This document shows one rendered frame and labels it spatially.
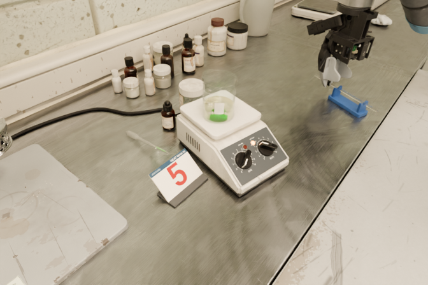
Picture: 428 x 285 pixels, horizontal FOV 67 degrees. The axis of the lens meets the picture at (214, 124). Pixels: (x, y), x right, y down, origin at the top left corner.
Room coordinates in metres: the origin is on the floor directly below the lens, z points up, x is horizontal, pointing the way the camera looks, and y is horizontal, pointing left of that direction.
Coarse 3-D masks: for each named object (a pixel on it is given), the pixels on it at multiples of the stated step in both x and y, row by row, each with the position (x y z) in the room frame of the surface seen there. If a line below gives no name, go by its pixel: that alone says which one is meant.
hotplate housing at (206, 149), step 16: (192, 128) 0.48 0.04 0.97; (256, 128) 0.49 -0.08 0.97; (192, 144) 0.47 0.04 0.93; (208, 144) 0.44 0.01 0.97; (224, 144) 0.44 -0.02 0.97; (208, 160) 0.44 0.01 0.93; (224, 160) 0.41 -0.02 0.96; (288, 160) 0.45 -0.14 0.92; (224, 176) 0.40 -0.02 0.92; (240, 192) 0.37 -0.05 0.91
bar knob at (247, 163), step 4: (240, 152) 0.43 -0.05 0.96; (244, 152) 0.43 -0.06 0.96; (248, 152) 0.42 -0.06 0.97; (236, 156) 0.42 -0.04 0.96; (240, 156) 0.42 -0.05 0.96; (244, 156) 0.41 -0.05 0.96; (248, 156) 0.41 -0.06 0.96; (236, 160) 0.41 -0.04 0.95; (240, 160) 0.41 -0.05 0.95; (244, 160) 0.40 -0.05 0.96; (248, 160) 0.41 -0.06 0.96; (240, 164) 0.41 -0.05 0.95; (244, 164) 0.40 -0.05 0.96; (248, 164) 0.41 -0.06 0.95; (244, 168) 0.40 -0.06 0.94
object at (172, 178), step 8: (176, 160) 0.43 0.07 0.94; (184, 160) 0.43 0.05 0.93; (168, 168) 0.41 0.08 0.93; (176, 168) 0.41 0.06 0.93; (184, 168) 0.42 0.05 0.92; (192, 168) 0.43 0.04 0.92; (160, 176) 0.39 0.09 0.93; (168, 176) 0.39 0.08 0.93; (176, 176) 0.40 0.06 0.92; (184, 176) 0.41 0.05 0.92; (192, 176) 0.41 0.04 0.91; (160, 184) 0.38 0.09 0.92; (168, 184) 0.38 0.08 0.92; (176, 184) 0.39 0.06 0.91; (168, 192) 0.37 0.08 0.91
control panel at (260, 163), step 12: (264, 132) 0.48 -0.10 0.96; (240, 144) 0.44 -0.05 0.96; (252, 144) 0.45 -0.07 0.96; (276, 144) 0.47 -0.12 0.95; (228, 156) 0.42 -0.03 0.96; (252, 156) 0.43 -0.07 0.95; (264, 156) 0.44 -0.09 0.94; (276, 156) 0.44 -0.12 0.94; (240, 168) 0.40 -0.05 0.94; (252, 168) 0.41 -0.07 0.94; (264, 168) 0.42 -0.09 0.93; (240, 180) 0.38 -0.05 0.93
